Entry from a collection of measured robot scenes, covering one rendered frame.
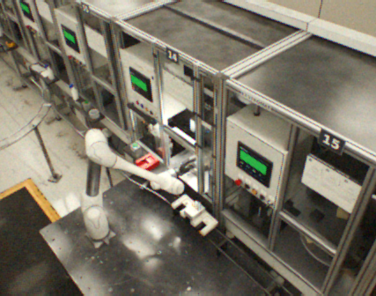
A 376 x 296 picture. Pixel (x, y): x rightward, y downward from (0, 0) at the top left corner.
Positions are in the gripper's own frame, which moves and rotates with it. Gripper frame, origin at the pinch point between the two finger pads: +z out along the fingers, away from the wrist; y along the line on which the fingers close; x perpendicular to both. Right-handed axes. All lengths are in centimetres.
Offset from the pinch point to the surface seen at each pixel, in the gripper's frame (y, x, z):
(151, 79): 71, 25, -20
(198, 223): -17, -39, -29
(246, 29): 104, -7, 36
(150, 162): -6.8, 28.5, -22.6
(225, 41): 102, -10, 14
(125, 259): -39, -17, -80
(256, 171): 56, -75, -21
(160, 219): -36, -6, -39
